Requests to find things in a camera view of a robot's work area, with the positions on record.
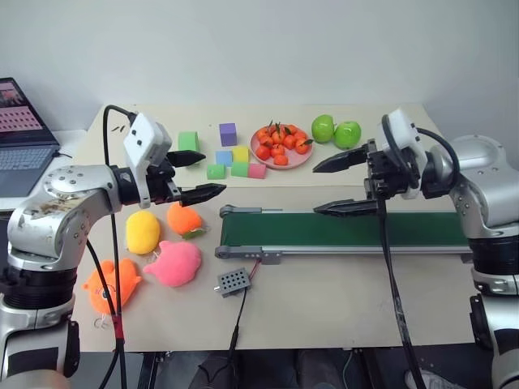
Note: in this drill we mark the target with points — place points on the purple foam cube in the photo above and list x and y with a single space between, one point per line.
228 134

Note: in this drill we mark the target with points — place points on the pink foam cube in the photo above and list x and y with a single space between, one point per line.
257 171

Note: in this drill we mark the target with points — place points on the pink plate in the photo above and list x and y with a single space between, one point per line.
259 161

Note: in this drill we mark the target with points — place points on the yellow plush toy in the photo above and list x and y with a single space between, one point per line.
142 232

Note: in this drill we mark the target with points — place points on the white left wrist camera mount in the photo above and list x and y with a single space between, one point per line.
142 135

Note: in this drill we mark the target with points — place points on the small grey sensor box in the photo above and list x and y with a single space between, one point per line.
233 282

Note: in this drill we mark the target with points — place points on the small dark leaf scraps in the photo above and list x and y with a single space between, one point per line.
118 129

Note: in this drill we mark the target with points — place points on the large green foam cube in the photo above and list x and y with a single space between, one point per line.
188 142

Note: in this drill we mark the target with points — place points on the small green foam cube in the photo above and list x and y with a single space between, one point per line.
239 169
215 172

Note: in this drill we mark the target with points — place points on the blue foam cube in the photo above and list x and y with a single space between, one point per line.
223 159

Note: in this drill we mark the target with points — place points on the orange plush animal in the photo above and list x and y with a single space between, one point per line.
121 281

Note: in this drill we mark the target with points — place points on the black table frame leg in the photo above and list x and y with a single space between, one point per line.
148 370

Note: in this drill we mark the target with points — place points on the orange plush fruit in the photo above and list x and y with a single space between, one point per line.
183 218

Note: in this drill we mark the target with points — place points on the green apple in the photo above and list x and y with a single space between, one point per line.
348 135
323 129

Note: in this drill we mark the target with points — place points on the white shoe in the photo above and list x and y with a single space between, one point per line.
434 379

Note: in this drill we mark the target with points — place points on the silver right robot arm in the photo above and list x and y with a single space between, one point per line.
486 182

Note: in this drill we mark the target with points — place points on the pink plush apple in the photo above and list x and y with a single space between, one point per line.
176 263

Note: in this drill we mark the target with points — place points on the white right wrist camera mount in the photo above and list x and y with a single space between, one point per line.
401 129

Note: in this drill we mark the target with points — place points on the dark laptop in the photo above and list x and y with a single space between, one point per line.
20 162

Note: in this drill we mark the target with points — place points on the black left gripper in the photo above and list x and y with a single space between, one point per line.
162 190

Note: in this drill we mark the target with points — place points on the green conveyor belt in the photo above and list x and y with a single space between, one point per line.
324 231

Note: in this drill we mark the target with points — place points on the orange tangerine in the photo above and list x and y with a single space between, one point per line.
277 150
278 137
290 129
302 146
301 134
262 131
281 161
263 152
265 140
290 142

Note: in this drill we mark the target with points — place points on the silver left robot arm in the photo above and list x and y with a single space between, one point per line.
61 194

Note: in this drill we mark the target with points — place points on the yellow foam cube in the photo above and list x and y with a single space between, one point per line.
241 155

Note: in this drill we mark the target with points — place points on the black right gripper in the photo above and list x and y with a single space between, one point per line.
385 170

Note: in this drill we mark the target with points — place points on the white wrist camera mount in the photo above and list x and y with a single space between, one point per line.
142 135
401 129

